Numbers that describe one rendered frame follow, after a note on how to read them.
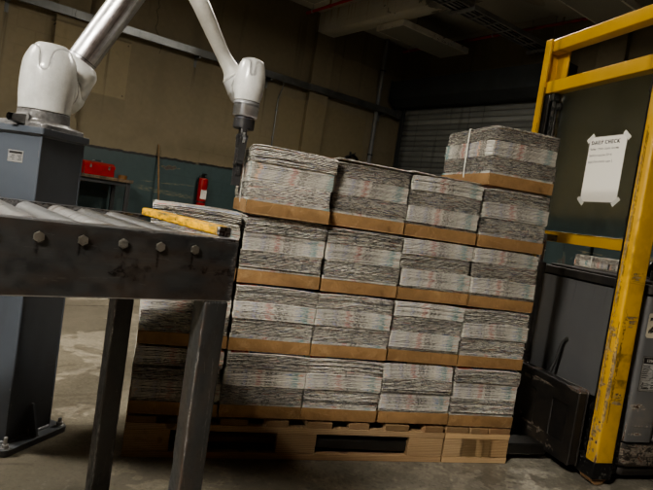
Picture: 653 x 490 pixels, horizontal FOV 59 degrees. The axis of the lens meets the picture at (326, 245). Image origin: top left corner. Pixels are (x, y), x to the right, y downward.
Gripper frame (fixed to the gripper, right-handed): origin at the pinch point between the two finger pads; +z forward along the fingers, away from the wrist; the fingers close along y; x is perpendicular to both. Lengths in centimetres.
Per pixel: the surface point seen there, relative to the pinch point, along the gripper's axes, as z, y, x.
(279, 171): -2.8, -20.1, -11.2
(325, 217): 9.8, -21.0, -28.8
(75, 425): 96, 6, 43
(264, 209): 10.2, -20.7, -8.1
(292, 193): 3.8, -20.0, -16.5
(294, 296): 37.9, -18.5, -23.2
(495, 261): 16, -18, -99
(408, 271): 25, -18, -64
